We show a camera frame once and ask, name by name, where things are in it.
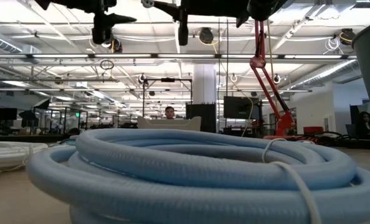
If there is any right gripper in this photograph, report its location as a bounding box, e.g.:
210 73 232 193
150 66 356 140
153 0 251 47

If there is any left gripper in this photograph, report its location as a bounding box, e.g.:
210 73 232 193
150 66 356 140
43 0 138 45

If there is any light blue cable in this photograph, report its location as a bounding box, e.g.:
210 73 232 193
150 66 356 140
26 128 370 224

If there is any white cable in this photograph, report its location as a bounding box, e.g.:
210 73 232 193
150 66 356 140
0 139 49 174

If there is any long ceiling light strip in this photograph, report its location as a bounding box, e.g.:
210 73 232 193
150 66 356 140
0 53 358 60

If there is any white square pillar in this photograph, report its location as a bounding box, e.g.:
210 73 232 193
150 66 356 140
192 63 217 105

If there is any red desk lamp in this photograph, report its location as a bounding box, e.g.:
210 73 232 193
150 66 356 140
249 19 320 141

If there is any person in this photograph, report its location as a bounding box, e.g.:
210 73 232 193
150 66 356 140
355 111 370 140
164 106 176 121

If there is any black cabinet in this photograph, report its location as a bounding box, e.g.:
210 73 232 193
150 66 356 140
185 103 217 133

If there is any white plastic bin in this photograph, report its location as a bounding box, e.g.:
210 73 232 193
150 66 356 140
137 116 202 132

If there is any black computer monitor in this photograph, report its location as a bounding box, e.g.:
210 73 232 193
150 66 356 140
0 107 18 121

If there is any red box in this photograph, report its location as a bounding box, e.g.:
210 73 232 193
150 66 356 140
302 126 325 135

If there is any white twist tie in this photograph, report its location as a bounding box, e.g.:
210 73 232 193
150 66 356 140
261 138 323 224

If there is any black ceiling cord reel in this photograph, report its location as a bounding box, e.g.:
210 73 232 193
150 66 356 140
198 27 215 45
108 36 123 54
338 27 356 47

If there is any black rig frame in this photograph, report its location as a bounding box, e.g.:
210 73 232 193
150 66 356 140
142 78 193 118

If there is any yellow hanging cord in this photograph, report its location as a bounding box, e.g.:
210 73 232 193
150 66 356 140
265 19 280 110

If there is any black wall monitor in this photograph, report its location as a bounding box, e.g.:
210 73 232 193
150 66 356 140
223 95 261 120

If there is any silver air duct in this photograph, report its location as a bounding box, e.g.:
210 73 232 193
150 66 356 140
289 58 359 90
0 30 42 65

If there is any black lamp power cord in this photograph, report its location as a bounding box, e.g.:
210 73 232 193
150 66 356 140
292 130 356 147

